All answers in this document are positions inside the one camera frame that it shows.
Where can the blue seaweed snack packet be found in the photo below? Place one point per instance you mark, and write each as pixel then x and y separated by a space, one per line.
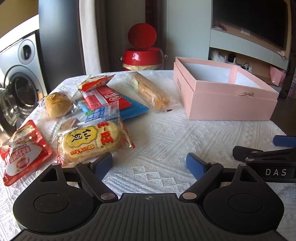
pixel 134 110

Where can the small clear brown snack packet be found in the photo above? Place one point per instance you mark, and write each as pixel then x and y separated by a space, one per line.
pixel 68 122

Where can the red and white snack packet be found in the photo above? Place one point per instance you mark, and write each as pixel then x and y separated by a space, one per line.
pixel 20 153

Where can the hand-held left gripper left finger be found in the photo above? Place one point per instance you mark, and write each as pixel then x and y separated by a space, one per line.
pixel 105 165

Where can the white crumpled cloth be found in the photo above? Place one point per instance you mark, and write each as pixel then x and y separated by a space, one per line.
pixel 217 55

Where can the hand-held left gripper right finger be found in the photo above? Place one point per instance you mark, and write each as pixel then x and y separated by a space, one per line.
pixel 195 165

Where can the white power strip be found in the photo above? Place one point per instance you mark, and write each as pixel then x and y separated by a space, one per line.
pixel 246 66

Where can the yellow small bread packet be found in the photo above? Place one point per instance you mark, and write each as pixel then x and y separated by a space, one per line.
pixel 55 105

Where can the red trash bin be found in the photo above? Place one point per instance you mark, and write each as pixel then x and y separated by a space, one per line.
pixel 141 58

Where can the orange and red snack packet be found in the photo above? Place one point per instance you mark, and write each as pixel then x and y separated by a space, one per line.
pixel 92 82

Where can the red striped snack packet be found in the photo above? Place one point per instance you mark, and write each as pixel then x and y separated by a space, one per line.
pixel 104 97

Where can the yellow rice cracker packet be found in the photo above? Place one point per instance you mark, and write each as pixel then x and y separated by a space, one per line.
pixel 87 141

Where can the black television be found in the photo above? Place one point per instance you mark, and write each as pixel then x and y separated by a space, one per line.
pixel 254 20

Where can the white textured tablecloth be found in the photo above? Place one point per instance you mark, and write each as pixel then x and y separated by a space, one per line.
pixel 161 139

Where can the pale grey cabinet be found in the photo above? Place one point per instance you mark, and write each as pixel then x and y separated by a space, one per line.
pixel 222 39

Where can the silver washing machine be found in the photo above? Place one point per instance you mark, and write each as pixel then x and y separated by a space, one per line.
pixel 25 69

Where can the small red object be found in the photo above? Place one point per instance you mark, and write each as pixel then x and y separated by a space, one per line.
pixel 219 26

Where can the grey ribbed curtain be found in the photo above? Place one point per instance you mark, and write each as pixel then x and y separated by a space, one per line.
pixel 101 34

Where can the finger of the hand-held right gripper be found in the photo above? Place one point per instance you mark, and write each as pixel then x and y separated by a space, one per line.
pixel 284 141
pixel 245 153

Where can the pink cardboard box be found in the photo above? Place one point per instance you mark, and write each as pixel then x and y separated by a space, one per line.
pixel 231 102

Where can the small blue and white packet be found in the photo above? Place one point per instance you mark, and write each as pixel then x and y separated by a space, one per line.
pixel 101 114

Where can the pink bag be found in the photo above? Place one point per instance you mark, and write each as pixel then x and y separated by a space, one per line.
pixel 278 75

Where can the clear wafer packet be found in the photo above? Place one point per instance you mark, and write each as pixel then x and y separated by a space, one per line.
pixel 150 92

